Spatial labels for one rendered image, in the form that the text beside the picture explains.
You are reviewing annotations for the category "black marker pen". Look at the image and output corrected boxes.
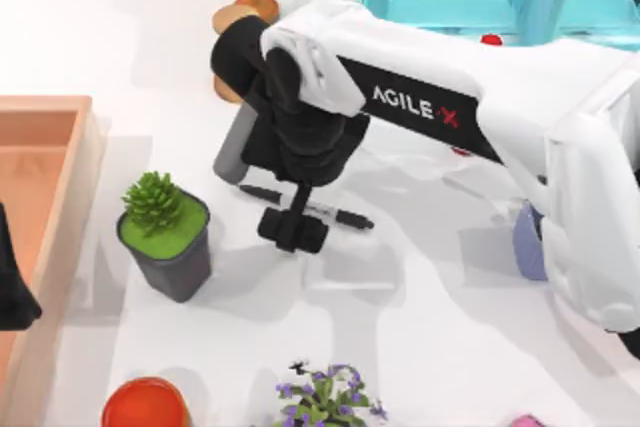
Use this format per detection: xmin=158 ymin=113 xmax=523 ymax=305
xmin=238 ymin=184 xmax=376 ymax=232

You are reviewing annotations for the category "grey pot with green succulent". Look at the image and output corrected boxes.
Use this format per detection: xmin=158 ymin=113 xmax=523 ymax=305
xmin=115 ymin=170 xmax=213 ymax=305

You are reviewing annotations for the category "plant with purple flowers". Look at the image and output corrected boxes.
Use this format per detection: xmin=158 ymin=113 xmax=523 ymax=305
xmin=274 ymin=358 xmax=390 ymax=427

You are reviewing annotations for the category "golden trophy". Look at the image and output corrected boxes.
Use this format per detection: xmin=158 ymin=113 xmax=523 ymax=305
xmin=211 ymin=0 xmax=282 ymax=105

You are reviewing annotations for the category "lavender cup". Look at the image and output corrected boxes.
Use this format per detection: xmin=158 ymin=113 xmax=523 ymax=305
xmin=511 ymin=199 xmax=552 ymax=282

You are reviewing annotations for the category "red cup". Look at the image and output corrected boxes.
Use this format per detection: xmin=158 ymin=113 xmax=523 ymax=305
xmin=101 ymin=376 xmax=192 ymax=427

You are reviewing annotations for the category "salmon-coloured shallow box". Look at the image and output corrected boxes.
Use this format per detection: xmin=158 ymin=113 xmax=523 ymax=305
xmin=0 ymin=94 xmax=109 ymax=427

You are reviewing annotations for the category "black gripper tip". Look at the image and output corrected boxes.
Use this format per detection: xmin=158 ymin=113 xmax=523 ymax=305
xmin=0 ymin=201 xmax=44 ymax=333

